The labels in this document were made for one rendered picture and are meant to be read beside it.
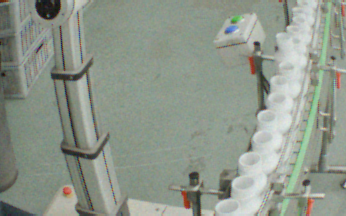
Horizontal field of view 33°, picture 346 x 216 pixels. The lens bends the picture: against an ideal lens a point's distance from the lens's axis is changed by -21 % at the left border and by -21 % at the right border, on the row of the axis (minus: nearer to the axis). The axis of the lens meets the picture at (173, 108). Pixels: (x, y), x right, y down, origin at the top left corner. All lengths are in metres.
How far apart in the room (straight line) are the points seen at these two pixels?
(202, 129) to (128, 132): 0.32
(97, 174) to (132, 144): 1.16
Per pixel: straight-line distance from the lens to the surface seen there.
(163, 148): 3.08
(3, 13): 3.43
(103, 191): 2.02
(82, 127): 1.89
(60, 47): 1.80
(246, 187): 1.03
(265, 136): 1.11
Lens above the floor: 1.81
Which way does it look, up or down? 33 degrees down
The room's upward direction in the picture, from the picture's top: 6 degrees counter-clockwise
